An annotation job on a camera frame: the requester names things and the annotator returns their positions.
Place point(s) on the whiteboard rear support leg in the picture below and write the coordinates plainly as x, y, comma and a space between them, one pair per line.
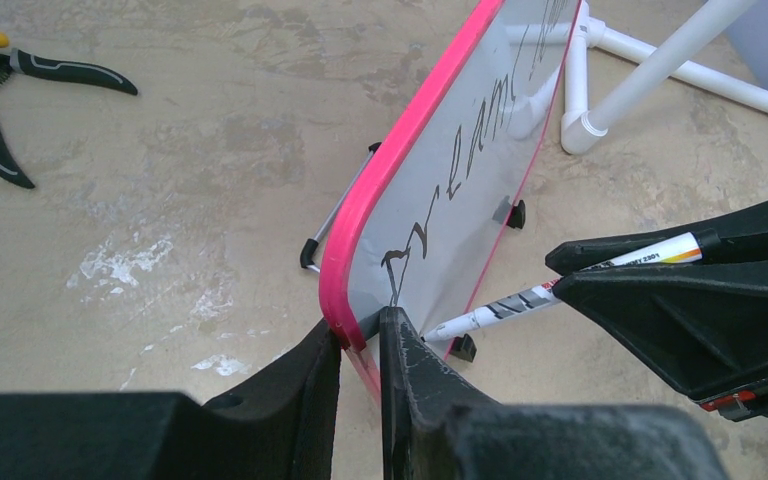
311, 245

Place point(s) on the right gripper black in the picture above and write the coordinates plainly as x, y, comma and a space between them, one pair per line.
701, 328

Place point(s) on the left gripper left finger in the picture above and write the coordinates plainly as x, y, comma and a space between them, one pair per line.
277, 424

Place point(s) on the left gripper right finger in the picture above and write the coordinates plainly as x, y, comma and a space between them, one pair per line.
437, 425

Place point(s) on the white pvc pipe frame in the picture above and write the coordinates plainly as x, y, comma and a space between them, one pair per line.
583, 126

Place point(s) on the whiteboard with red frame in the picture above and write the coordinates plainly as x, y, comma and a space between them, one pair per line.
420, 223

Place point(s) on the black whiteboard stand foot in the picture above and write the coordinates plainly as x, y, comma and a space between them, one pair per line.
511, 213

